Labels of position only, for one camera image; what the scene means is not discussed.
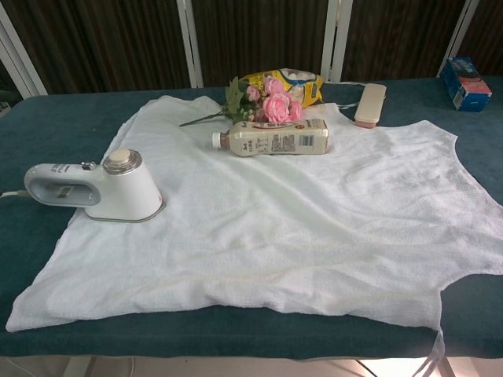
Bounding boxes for white handheld steam iron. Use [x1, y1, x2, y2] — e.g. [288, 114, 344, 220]
[24, 148, 167, 224]

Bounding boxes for white sleeveless garment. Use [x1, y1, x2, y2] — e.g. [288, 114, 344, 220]
[6, 80, 503, 377]

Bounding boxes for beige milk tea bottle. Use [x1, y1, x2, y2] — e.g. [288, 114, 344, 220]
[211, 119, 329, 158]

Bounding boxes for pink artificial flower bouquet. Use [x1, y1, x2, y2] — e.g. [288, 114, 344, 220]
[179, 76, 307, 127]

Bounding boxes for yellow snack bag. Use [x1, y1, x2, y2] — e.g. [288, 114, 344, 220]
[239, 68, 325, 110]

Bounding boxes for beige rectangular case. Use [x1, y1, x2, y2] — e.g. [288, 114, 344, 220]
[354, 83, 388, 130]

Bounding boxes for brown folding screen white frames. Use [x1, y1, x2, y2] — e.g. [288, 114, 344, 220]
[0, 0, 503, 109]

